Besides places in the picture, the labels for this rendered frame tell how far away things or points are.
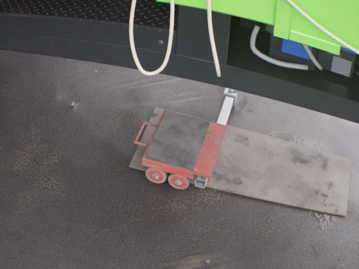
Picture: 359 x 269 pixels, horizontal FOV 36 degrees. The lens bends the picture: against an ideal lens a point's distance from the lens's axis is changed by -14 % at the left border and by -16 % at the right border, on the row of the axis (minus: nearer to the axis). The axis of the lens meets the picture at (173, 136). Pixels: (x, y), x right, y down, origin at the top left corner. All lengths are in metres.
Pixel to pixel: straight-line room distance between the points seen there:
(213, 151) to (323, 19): 1.47
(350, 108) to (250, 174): 0.85
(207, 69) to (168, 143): 0.64
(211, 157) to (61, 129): 0.70
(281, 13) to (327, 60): 0.84
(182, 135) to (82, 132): 0.46
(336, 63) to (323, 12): 0.84
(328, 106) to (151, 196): 0.92
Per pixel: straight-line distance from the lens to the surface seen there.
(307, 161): 2.77
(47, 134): 2.75
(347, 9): 1.13
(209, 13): 1.16
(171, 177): 2.50
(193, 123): 2.62
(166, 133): 2.56
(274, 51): 1.94
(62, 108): 2.87
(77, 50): 2.07
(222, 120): 2.74
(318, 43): 1.17
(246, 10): 1.17
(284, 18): 1.15
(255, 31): 1.87
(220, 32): 1.86
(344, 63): 1.96
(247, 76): 1.93
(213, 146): 2.55
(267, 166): 2.69
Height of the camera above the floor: 1.91
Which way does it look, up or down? 44 degrees down
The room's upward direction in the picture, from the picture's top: 7 degrees clockwise
